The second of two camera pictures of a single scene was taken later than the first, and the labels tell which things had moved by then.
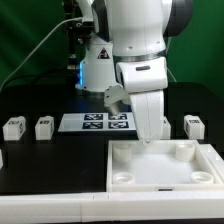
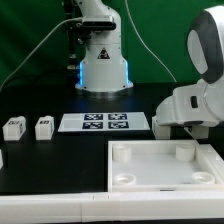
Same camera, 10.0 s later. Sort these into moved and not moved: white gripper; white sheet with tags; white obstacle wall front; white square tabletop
Moved: white gripper
Not moved: white obstacle wall front; white sheet with tags; white square tabletop
